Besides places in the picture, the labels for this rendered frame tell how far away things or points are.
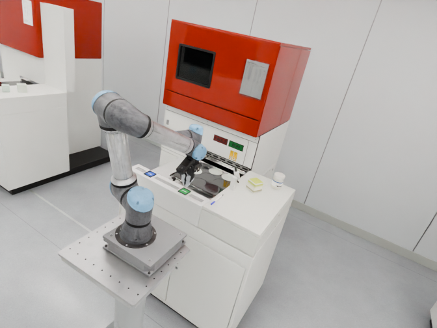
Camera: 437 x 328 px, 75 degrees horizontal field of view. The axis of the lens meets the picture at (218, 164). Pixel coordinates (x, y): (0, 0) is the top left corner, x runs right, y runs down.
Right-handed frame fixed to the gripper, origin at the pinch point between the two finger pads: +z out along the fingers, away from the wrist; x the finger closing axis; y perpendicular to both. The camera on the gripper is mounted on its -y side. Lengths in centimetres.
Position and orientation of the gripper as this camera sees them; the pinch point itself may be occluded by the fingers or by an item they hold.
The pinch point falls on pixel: (185, 185)
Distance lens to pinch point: 162.6
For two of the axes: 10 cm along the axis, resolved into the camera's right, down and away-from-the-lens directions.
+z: -1.9, 8.8, 4.3
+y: 5.0, -2.9, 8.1
